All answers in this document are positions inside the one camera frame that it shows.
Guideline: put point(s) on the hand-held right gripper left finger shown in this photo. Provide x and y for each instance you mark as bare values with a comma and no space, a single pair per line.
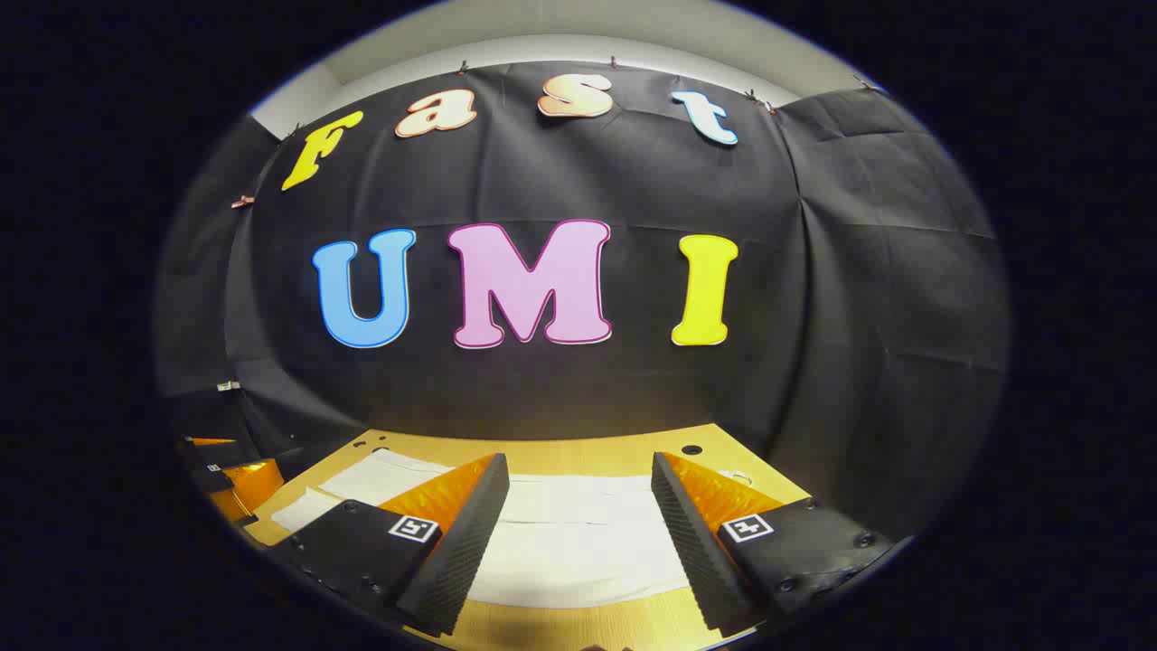
470,533

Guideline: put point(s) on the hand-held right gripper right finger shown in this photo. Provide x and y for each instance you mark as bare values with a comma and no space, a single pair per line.
687,542

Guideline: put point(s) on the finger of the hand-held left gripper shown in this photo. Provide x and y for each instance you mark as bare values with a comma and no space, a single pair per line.
217,455
253,484

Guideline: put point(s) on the white jeans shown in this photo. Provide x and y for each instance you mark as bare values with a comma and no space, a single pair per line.
578,542

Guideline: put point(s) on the small copper clip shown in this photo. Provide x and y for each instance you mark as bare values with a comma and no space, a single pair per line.
242,201

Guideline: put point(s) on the black backdrop cloth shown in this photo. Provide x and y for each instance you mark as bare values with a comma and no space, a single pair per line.
542,181

